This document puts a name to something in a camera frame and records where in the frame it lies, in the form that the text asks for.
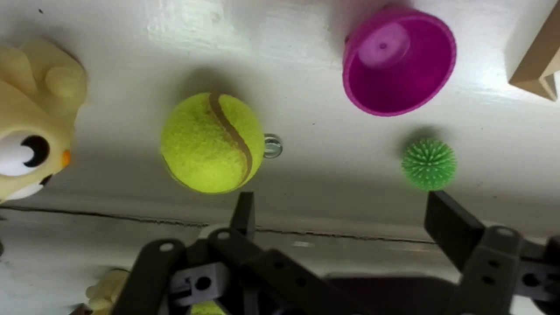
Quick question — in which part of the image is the wall mirror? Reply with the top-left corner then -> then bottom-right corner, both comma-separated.
0,204 -> 560,315

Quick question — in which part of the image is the yellow-green tennis ball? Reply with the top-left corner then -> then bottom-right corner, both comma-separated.
159,91 -> 266,196

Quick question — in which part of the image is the purple plastic bowl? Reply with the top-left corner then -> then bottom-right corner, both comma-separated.
341,5 -> 459,119

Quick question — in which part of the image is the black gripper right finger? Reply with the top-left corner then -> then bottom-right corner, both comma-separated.
424,190 -> 560,315

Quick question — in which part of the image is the light wooden block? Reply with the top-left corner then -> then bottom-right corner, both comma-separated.
508,0 -> 560,103

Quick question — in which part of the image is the green spiky rubber ball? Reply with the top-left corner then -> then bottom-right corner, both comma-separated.
401,138 -> 459,192

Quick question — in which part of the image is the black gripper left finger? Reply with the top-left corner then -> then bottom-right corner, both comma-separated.
110,190 -> 375,315

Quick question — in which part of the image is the small clear glass marble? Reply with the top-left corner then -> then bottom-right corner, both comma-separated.
263,131 -> 285,161

